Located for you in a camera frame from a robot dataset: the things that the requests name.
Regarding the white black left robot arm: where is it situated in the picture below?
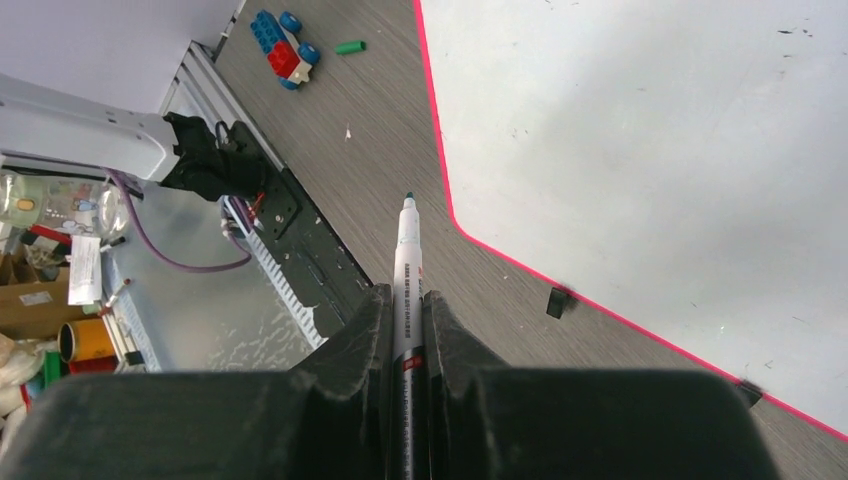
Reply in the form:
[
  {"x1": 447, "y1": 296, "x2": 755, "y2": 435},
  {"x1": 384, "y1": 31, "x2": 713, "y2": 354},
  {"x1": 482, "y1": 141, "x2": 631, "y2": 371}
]
[{"x1": 1, "y1": 75, "x2": 271, "y2": 201}]

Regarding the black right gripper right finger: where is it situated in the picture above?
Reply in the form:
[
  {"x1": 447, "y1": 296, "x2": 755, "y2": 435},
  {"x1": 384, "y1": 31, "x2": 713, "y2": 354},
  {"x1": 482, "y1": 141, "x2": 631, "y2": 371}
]
[{"x1": 423, "y1": 291, "x2": 779, "y2": 479}]

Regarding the cardboard box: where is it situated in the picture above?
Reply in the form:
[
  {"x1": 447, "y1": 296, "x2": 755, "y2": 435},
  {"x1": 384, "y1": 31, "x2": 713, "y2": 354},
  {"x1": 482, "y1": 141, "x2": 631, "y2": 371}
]
[{"x1": 1, "y1": 254, "x2": 83, "y2": 340}]

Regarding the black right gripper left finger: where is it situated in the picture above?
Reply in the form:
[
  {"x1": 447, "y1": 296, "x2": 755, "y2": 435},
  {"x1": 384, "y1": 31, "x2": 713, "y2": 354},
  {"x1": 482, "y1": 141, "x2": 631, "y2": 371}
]
[{"x1": 1, "y1": 284, "x2": 392, "y2": 479}]

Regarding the green whiteboard marker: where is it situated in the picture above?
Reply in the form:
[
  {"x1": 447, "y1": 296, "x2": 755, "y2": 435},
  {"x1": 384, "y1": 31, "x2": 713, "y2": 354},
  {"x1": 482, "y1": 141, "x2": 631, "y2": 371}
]
[{"x1": 388, "y1": 192, "x2": 431, "y2": 479}]

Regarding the white paper tag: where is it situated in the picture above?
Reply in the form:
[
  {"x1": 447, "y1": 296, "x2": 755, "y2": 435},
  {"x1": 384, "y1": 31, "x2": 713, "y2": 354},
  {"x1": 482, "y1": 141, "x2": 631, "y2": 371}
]
[{"x1": 67, "y1": 236, "x2": 103, "y2": 306}]

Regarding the blue red toy car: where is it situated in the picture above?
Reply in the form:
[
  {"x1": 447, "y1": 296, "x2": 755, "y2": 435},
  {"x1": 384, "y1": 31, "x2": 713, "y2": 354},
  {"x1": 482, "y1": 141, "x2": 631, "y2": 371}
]
[{"x1": 250, "y1": 10, "x2": 321, "y2": 91}]

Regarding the green marker cap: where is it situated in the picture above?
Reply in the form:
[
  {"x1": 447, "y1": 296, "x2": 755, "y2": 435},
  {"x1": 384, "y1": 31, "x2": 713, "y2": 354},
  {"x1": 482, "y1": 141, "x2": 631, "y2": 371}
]
[{"x1": 334, "y1": 40, "x2": 367, "y2": 56}]

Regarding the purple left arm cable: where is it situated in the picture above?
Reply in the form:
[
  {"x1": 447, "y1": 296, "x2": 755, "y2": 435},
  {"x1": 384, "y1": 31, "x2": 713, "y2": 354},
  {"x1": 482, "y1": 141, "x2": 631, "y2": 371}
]
[{"x1": 102, "y1": 168, "x2": 254, "y2": 274}]

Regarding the pink framed whiteboard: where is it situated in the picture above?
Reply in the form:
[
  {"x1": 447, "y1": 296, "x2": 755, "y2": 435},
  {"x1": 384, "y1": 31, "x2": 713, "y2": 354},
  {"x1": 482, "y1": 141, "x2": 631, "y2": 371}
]
[{"x1": 414, "y1": 1, "x2": 847, "y2": 438}]

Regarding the black whiteboard clip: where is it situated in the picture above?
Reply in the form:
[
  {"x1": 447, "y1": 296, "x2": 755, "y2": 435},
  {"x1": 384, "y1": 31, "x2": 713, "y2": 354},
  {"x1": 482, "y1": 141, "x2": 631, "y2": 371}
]
[
  {"x1": 734, "y1": 380, "x2": 763, "y2": 409},
  {"x1": 546, "y1": 287, "x2": 579, "y2": 319}
]

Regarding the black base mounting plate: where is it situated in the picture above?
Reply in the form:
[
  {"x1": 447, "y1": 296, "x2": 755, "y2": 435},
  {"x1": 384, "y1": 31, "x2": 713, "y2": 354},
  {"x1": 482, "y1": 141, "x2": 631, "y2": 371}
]
[{"x1": 227, "y1": 121, "x2": 372, "y2": 338}]

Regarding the clear plastic bottle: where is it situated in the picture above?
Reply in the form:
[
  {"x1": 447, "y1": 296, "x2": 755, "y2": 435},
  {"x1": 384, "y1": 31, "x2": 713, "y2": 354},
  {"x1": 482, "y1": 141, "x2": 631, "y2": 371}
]
[{"x1": 1, "y1": 173, "x2": 130, "y2": 240}]

